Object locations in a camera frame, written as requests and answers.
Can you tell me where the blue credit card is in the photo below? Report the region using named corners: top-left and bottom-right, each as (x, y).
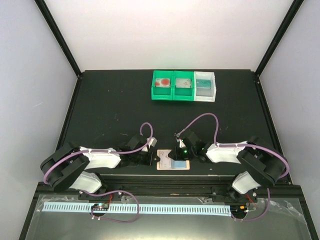
top-left (170, 160), bottom-right (187, 169)

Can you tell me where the beige card holder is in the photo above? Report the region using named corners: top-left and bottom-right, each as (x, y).
top-left (156, 160), bottom-right (190, 171)

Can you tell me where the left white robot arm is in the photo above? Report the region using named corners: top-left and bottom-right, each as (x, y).
top-left (40, 134), bottom-right (157, 200)

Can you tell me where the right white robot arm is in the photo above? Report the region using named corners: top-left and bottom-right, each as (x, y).
top-left (166, 130), bottom-right (290, 203)

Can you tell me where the teal card in bin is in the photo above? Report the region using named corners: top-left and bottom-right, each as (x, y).
top-left (196, 79), bottom-right (212, 89)

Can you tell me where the grey patterned card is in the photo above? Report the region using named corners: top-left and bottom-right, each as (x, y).
top-left (175, 78), bottom-right (192, 89)

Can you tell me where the red dotted card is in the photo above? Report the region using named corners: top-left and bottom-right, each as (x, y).
top-left (154, 78), bottom-right (171, 88)

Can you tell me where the white bin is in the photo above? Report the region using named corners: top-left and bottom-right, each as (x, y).
top-left (194, 71), bottom-right (217, 103)

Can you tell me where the middle green bin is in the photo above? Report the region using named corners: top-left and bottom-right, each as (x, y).
top-left (172, 71), bottom-right (195, 102)

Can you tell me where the green bin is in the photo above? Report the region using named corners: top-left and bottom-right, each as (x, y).
top-left (172, 71), bottom-right (195, 102)
top-left (151, 70), bottom-right (174, 101)

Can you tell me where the left green bin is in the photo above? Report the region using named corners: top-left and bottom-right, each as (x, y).
top-left (151, 70), bottom-right (174, 101)

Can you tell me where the left circuit board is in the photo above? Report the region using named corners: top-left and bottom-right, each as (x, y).
top-left (91, 203), bottom-right (109, 211)

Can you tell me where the circuit board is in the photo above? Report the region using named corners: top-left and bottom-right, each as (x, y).
top-left (230, 205), bottom-right (257, 214)
top-left (91, 203), bottom-right (109, 211)

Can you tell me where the right circuit board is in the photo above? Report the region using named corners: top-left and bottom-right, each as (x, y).
top-left (230, 205), bottom-right (257, 214)

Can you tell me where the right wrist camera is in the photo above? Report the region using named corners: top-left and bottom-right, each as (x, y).
top-left (175, 133), bottom-right (186, 149)

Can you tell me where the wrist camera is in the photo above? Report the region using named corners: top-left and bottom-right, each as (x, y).
top-left (175, 133), bottom-right (186, 149)
top-left (141, 137), bottom-right (158, 152)

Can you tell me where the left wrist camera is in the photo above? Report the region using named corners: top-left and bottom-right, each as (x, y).
top-left (141, 137), bottom-right (158, 152)

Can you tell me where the black aluminium rail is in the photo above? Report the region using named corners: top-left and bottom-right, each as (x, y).
top-left (102, 175), bottom-right (234, 197)

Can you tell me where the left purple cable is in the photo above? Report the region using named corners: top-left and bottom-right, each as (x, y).
top-left (42, 122), bottom-right (154, 186)

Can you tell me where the purple cable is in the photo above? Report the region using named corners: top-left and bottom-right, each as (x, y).
top-left (175, 112), bottom-right (291, 222)
top-left (42, 122), bottom-right (154, 186)

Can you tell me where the white slotted cable duct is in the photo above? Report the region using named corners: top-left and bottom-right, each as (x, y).
top-left (42, 202), bottom-right (232, 217)

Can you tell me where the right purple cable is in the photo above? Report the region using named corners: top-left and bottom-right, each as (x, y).
top-left (175, 112), bottom-right (291, 222)

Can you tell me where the right black frame post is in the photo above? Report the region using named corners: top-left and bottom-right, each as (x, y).
top-left (255, 0), bottom-right (304, 77)

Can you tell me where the black frame post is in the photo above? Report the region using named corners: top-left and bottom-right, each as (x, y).
top-left (34, 0), bottom-right (82, 78)
top-left (255, 0), bottom-right (304, 77)

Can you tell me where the left black frame post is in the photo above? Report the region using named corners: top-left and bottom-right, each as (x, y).
top-left (34, 0), bottom-right (82, 78)

